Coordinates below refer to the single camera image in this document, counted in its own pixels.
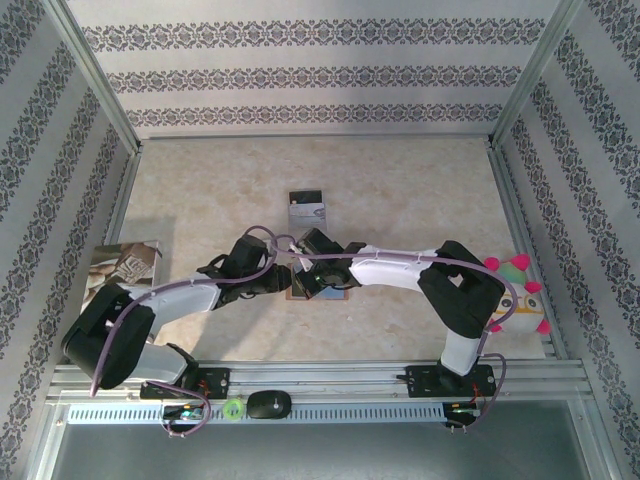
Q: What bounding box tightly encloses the brown leather card holder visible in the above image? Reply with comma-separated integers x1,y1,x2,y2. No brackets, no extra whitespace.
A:
284,263,348,303

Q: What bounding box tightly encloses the clear acrylic card stand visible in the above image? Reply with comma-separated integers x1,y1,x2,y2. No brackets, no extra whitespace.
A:
288,189,331,243

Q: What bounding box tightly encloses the silver printed credit card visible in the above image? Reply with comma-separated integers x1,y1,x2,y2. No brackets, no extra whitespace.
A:
289,201,328,228

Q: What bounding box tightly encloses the black computer mouse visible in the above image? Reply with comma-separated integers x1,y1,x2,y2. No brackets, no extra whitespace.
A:
247,389,294,420

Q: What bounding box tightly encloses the photo cover book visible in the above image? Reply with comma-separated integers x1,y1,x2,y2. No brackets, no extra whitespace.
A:
82,240,165,314

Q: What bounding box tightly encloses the grey metal panel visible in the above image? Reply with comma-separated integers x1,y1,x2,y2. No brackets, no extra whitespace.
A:
49,424,601,480

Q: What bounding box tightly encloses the pink and white plush toy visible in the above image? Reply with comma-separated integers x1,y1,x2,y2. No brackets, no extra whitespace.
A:
483,253,552,336

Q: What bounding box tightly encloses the aluminium mounting rail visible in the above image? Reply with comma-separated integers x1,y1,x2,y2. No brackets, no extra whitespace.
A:
49,363,587,401

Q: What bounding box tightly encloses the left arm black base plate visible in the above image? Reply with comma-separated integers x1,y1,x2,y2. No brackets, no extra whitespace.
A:
139,367,232,401

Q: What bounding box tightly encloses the aluminium frame rail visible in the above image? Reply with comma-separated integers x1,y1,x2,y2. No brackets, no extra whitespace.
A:
487,144,571,360
138,132,494,144
99,144,146,249

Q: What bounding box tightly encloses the perforated metal cable tray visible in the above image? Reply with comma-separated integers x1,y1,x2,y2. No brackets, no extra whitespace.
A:
67,402,446,426

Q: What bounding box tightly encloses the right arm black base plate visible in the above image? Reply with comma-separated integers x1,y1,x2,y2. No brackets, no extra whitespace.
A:
405,364,500,400

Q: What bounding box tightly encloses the aluminium frame post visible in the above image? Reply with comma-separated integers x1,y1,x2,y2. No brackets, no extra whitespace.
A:
487,0,587,150
42,0,144,154

